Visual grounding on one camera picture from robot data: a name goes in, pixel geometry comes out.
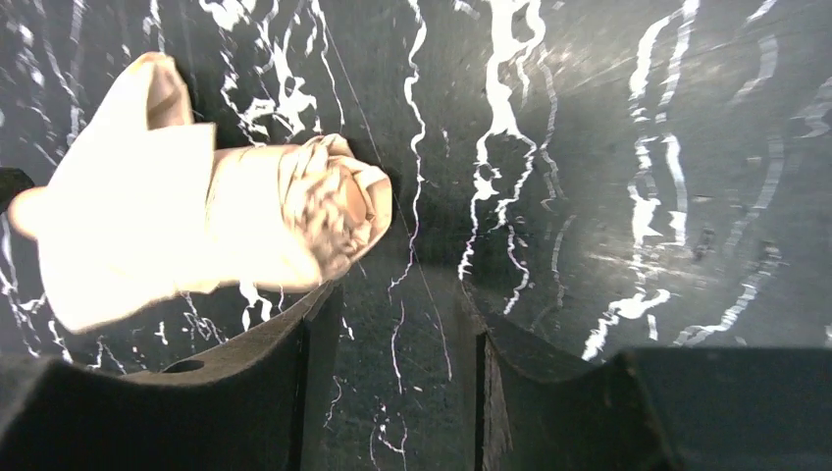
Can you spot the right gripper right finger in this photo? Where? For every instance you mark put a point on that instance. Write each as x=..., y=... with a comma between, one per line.
x=528, y=405

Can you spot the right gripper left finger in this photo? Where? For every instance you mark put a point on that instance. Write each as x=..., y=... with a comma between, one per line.
x=255, y=402

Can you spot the beige folding umbrella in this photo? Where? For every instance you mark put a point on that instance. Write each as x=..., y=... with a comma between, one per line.
x=144, y=207

